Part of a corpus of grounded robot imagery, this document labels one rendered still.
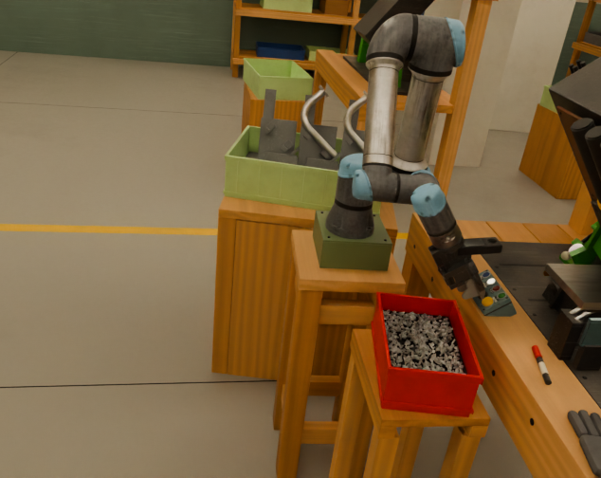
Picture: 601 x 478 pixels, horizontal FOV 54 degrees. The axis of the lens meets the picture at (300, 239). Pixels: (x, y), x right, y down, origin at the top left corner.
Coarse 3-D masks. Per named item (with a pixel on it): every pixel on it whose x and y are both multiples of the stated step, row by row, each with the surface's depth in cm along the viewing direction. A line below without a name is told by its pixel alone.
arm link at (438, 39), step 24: (432, 24) 148; (456, 24) 148; (432, 48) 148; (456, 48) 148; (432, 72) 152; (408, 96) 161; (432, 96) 157; (408, 120) 163; (432, 120) 163; (408, 144) 166; (408, 168) 169
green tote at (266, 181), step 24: (240, 144) 246; (336, 144) 259; (240, 168) 227; (264, 168) 226; (288, 168) 224; (312, 168) 223; (240, 192) 232; (264, 192) 230; (288, 192) 229; (312, 192) 228
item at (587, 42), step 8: (592, 0) 735; (600, 0) 721; (592, 8) 747; (584, 16) 757; (584, 24) 756; (584, 32) 761; (592, 32) 776; (600, 32) 778; (576, 40) 771; (584, 40) 764; (592, 40) 748; (600, 40) 735; (576, 48) 764; (584, 48) 749; (592, 48) 733; (600, 48) 726; (576, 56) 774; (600, 56) 719; (576, 64) 780; (568, 72) 787
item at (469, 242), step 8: (464, 240) 148; (472, 240) 148; (480, 240) 148; (488, 240) 147; (496, 240) 147; (464, 248) 145; (472, 248) 146; (480, 248) 146; (488, 248) 146; (496, 248) 146
